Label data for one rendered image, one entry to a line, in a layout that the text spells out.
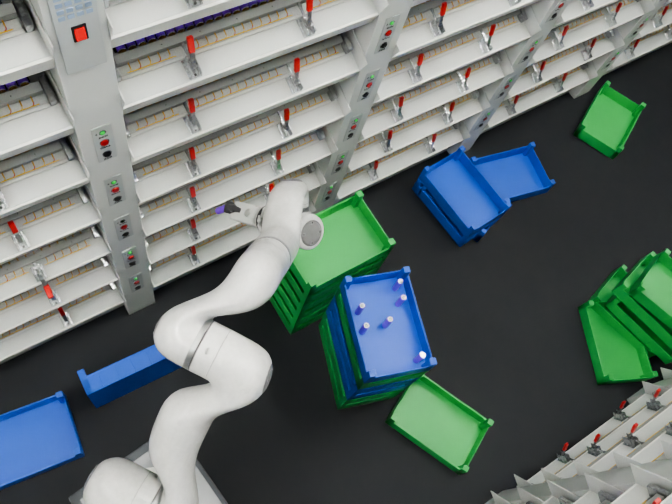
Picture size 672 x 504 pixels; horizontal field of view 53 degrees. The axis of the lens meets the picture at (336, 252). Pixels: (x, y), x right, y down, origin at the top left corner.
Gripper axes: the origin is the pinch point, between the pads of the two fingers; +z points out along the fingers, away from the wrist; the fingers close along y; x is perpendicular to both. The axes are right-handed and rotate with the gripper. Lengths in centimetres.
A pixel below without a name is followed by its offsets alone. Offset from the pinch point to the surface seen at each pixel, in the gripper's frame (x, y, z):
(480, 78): 67, 74, -6
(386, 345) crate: -24, 50, -22
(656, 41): 131, 187, -6
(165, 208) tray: -5.5, -8.3, 18.8
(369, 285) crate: -9.2, 47.7, -10.9
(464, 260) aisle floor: 9, 112, 4
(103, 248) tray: -20.4, -20.5, 21.6
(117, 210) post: -9.0, -28.2, 5.5
